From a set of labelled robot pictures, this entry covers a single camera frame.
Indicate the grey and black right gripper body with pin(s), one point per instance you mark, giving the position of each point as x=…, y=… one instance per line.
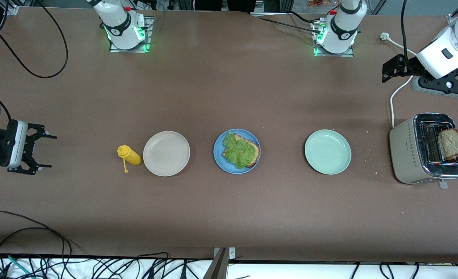
x=0, y=139

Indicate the brown bread slice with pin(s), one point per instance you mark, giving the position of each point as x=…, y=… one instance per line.
x=451, y=142
x=257, y=153

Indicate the yellow mustard squeeze bottle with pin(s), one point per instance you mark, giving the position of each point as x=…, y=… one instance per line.
x=132, y=156

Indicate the green lettuce leaf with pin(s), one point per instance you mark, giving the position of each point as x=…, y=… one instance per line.
x=238, y=153

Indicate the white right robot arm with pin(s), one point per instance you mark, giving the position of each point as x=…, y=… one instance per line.
x=120, y=23

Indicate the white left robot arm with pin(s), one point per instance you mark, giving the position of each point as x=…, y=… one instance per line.
x=343, y=27

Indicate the mint green plate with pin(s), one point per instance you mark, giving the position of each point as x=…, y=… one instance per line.
x=327, y=152

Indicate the beige plate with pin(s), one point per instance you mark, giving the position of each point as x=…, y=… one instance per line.
x=166, y=154

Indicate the blue plate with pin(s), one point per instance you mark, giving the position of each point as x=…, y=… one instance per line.
x=219, y=162

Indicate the beige and chrome toaster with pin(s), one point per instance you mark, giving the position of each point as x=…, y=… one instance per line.
x=405, y=155

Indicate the colourful snack packet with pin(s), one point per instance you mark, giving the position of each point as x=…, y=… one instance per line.
x=318, y=3

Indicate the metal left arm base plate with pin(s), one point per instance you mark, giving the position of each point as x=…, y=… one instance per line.
x=334, y=55

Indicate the aluminium frame profile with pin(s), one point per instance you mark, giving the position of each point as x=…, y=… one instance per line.
x=452, y=18

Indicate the aluminium frame corner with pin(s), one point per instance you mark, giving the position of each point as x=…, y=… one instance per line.
x=12, y=9

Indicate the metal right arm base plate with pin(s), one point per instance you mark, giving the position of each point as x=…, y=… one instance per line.
x=148, y=35

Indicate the aluminium table edge bracket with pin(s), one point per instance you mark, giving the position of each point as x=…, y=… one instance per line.
x=219, y=267

